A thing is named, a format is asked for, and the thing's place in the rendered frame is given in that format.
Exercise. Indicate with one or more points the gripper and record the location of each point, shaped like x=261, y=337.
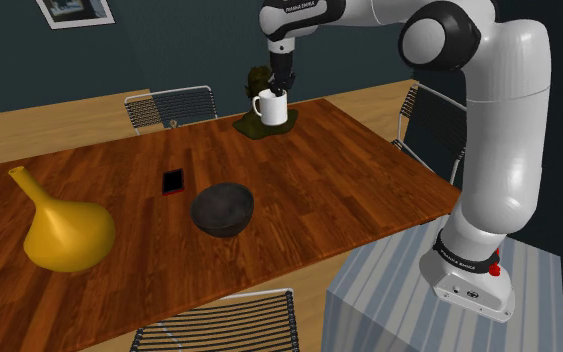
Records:
x=281, y=68

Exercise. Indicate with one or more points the white mug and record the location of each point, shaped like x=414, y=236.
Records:
x=275, y=108

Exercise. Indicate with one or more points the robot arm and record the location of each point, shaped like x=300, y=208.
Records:
x=505, y=122

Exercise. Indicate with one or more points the dark green figurine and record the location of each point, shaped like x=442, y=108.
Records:
x=257, y=80

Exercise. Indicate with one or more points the wooden table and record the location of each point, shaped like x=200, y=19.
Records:
x=310, y=170

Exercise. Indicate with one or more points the dark grey bowl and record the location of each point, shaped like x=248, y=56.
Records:
x=222, y=208

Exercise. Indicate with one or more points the red-edged black phone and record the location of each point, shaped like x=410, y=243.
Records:
x=172, y=181

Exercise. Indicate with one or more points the striped grey robot stand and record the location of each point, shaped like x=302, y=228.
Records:
x=388, y=302

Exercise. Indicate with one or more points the yellow vase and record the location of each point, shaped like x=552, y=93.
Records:
x=66, y=231

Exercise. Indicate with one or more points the white-framed wall picture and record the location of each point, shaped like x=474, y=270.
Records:
x=74, y=10

